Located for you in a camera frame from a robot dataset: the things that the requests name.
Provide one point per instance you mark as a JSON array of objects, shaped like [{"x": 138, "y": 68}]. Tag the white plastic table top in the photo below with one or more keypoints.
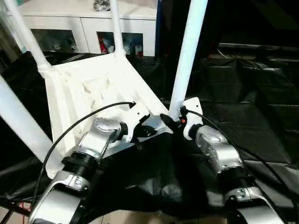
[{"x": 93, "y": 84}]

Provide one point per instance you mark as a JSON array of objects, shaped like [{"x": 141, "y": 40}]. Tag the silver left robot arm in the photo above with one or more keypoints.
[{"x": 93, "y": 144}]

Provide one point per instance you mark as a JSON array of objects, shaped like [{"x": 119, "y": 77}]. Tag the black plastic mat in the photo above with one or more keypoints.
[{"x": 261, "y": 116}]

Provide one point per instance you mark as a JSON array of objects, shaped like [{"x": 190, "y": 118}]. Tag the silver metal bar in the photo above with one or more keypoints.
[{"x": 259, "y": 48}]

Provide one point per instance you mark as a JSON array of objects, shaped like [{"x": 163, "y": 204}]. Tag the large black screen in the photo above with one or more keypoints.
[{"x": 252, "y": 21}]

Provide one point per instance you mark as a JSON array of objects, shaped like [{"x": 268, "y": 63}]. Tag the white glass-door cabinet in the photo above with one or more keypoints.
[{"x": 70, "y": 21}]

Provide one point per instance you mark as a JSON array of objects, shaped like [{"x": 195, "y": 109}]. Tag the dark crumpled bundle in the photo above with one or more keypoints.
[{"x": 102, "y": 4}]

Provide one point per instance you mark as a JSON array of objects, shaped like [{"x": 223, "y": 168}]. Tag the grey curtain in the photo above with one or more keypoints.
[{"x": 7, "y": 28}]

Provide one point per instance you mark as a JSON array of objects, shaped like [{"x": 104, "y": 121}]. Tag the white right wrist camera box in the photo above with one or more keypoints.
[{"x": 191, "y": 109}]

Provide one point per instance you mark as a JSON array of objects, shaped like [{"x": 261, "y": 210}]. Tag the black folding table frame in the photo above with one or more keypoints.
[{"x": 14, "y": 207}]

